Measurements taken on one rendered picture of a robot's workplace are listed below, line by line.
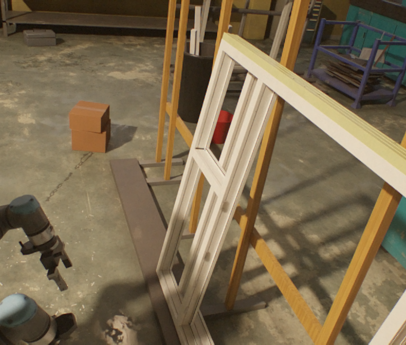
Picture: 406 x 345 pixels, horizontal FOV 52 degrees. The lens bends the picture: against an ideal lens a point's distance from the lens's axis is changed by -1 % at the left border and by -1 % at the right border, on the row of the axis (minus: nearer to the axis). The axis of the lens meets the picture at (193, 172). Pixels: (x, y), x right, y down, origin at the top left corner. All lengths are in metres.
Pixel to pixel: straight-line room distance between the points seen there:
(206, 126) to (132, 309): 1.14
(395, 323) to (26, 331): 0.95
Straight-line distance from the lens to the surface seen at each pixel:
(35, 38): 7.13
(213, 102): 2.08
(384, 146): 1.16
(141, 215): 3.12
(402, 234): 3.27
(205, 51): 4.95
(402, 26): 8.05
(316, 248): 3.26
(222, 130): 4.27
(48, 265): 1.59
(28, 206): 1.50
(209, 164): 2.05
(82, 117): 3.87
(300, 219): 3.51
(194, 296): 2.22
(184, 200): 2.33
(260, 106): 1.69
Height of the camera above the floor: 1.95
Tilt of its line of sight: 31 degrees down
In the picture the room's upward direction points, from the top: 8 degrees clockwise
